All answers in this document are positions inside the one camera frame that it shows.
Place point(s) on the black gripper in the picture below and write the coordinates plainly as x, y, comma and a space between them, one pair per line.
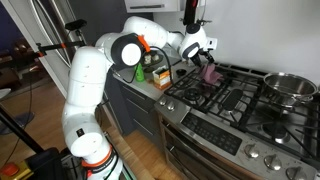
201, 52

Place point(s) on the pink towel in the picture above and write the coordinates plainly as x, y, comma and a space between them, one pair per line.
210, 74

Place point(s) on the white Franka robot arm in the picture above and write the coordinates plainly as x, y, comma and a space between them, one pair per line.
86, 73

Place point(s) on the small silver stove knob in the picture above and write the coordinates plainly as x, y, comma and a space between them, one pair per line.
170, 106
162, 101

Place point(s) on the large silver stove knob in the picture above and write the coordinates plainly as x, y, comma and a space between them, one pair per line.
272, 162
251, 151
295, 174

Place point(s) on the black cast iron grate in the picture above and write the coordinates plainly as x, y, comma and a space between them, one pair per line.
242, 124
173, 90
311, 133

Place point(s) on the hanging metal utensil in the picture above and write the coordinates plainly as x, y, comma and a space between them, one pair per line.
202, 13

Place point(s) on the orange carton box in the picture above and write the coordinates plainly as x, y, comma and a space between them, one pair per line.
161, 80

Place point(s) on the garlic bulb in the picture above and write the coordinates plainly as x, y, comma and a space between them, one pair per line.
147, 60
155, 57

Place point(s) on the black oven mitt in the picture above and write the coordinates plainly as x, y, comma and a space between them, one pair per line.
190, 11

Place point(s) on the green plastic bottle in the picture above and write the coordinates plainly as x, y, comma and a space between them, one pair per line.
139, 73

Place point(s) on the stainless steel gas range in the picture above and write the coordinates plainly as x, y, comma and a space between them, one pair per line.
213, 133

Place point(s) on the dark grey drawer cabinet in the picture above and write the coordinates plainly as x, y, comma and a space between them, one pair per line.
143, 110

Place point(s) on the stainless steel pot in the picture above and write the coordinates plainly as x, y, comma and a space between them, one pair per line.
290, 85

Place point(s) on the dark grey tall panel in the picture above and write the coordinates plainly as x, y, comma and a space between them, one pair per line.
100, 13

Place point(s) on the stainless steel refrigerator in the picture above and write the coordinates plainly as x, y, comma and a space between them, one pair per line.
50, 66

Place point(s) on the black equipment box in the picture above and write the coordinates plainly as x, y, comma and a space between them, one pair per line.
45, 165

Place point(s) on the black tripod leg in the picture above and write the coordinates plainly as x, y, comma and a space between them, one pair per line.
20, 131

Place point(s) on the yellow button box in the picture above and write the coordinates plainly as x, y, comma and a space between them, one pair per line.
26, 168

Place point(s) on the red emergency stop button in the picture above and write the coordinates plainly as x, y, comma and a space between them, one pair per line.
9, 169

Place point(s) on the black camera clamp arm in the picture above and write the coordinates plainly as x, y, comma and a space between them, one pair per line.
61, 45

